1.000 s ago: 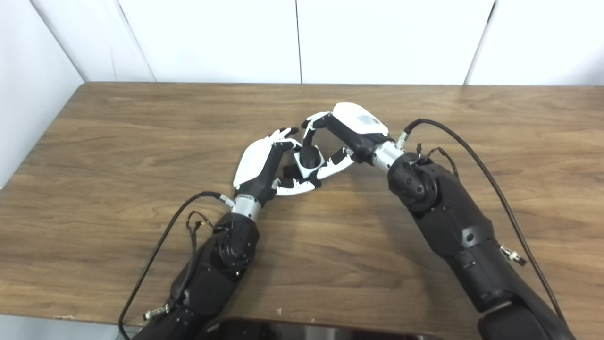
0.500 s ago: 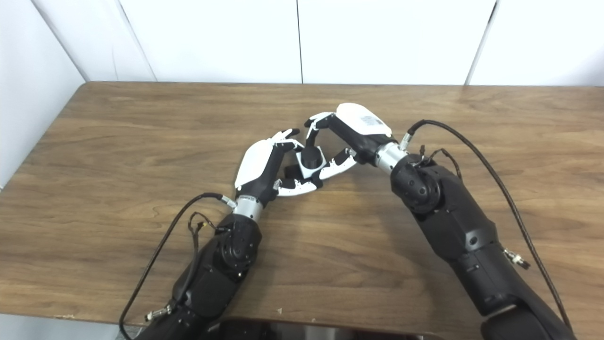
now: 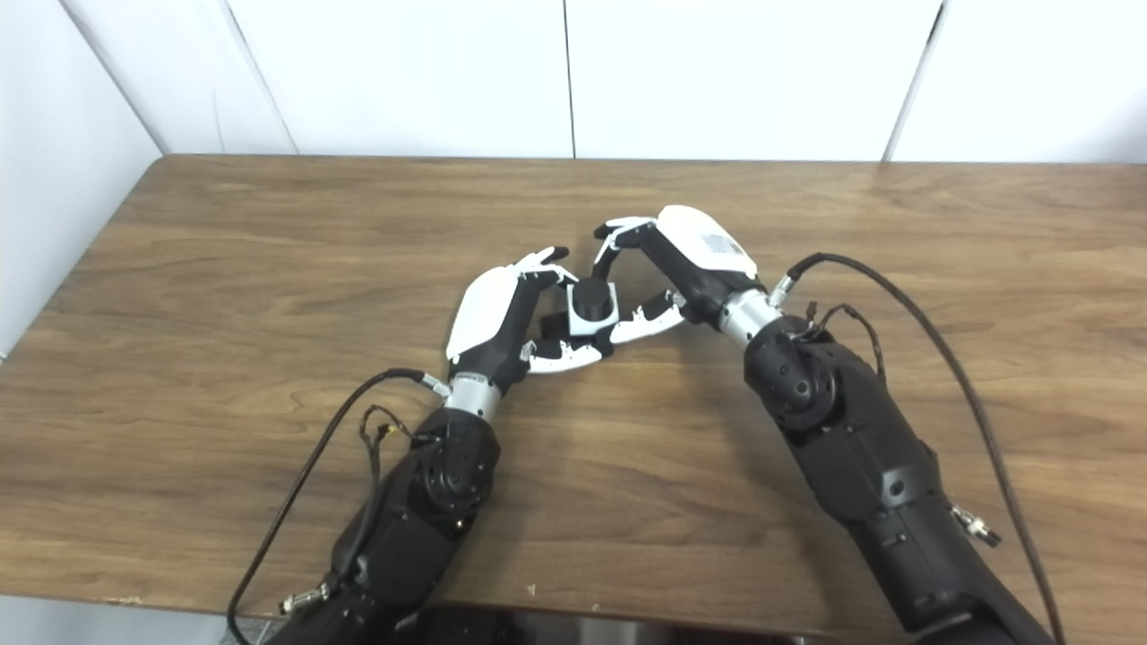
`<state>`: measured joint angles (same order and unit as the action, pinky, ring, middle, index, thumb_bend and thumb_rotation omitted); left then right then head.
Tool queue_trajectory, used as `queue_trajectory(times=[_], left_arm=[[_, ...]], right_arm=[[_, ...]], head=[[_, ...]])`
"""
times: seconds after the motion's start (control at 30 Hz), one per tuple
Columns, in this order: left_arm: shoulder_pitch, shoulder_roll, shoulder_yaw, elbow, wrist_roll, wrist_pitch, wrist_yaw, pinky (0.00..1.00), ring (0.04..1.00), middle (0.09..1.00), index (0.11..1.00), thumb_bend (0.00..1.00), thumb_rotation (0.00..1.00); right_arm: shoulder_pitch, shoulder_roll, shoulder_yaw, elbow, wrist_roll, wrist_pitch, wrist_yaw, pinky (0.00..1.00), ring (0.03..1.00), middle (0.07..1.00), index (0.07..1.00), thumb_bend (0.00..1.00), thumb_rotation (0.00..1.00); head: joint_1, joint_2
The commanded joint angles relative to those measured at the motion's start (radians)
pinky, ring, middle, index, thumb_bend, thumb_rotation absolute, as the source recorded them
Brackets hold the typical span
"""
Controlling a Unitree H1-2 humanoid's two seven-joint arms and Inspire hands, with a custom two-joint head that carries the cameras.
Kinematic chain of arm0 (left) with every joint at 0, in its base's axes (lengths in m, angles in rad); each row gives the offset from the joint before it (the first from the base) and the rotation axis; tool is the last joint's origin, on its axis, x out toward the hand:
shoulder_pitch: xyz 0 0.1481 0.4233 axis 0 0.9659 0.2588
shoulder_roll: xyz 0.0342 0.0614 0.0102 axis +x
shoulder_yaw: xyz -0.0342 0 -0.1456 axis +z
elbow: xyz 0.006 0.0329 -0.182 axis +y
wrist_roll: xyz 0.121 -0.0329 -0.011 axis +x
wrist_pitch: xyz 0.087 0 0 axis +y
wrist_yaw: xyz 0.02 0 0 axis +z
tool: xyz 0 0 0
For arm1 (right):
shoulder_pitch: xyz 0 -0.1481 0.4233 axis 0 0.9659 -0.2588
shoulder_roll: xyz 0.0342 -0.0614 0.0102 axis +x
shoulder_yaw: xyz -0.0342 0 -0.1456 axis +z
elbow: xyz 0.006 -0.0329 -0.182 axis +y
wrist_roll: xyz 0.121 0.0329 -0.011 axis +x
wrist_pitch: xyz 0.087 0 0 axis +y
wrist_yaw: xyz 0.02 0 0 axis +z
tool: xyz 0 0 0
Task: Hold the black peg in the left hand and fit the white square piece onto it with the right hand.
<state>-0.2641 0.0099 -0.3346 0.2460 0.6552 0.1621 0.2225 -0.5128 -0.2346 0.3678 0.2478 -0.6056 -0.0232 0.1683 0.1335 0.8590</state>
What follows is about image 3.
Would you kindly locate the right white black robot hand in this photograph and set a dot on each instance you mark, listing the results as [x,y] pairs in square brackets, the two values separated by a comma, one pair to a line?
[699,260]

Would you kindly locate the black peg with base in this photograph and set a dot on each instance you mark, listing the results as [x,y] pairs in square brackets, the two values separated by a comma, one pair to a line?
[591,297]

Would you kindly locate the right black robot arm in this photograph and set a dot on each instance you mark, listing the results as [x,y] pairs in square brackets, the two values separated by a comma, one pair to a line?
[860,448]

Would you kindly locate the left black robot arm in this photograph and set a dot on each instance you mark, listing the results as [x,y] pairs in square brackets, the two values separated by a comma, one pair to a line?
[421,528]

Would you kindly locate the white square piece with hole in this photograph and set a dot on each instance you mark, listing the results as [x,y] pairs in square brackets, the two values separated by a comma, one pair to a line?
[582,329]

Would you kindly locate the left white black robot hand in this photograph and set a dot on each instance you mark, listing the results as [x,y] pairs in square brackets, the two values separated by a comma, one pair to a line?
[484,313]

